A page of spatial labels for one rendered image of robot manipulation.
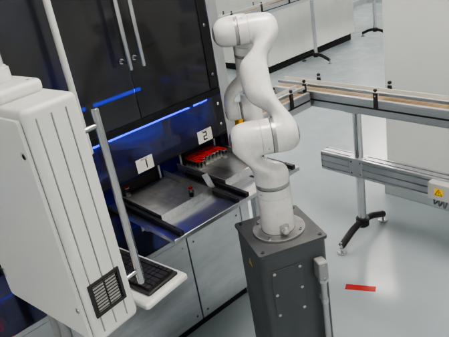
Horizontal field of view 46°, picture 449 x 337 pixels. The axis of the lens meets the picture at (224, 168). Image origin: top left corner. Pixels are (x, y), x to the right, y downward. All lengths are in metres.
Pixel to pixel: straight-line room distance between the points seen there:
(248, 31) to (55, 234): 0.91
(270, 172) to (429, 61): 1.82
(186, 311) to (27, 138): 1.53
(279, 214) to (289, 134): 0.29
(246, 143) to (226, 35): 0.39
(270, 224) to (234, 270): 1.00
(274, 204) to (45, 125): 0.81
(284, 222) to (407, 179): 1.26
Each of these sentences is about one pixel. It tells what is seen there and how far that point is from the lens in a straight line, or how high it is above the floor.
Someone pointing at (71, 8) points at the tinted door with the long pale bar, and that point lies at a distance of 2.06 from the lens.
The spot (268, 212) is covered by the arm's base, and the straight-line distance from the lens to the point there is 1.83.
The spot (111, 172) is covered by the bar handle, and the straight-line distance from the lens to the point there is 1.57.
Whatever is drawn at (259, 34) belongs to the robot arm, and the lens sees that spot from 1.85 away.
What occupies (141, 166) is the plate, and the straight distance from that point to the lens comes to 2.26.
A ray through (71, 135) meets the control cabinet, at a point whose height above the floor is 1.44.
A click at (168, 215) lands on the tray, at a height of 0.90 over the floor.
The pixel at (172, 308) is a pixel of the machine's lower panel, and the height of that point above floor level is 0.26.
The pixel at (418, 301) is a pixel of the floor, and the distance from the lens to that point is 2.95.
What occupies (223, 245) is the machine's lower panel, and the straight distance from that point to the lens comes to 2.71.
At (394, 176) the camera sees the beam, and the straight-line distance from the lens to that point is 3.02.
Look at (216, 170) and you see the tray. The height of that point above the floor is 0.88.
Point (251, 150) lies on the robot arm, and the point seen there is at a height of 1.21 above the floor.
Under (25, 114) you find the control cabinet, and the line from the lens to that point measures 1.39.
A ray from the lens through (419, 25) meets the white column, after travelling 3.36.
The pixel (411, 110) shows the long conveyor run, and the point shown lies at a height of 0.91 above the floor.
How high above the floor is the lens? 1.88
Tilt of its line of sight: 25 degrees down
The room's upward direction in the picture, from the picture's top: 10 degrees counter-clockwise
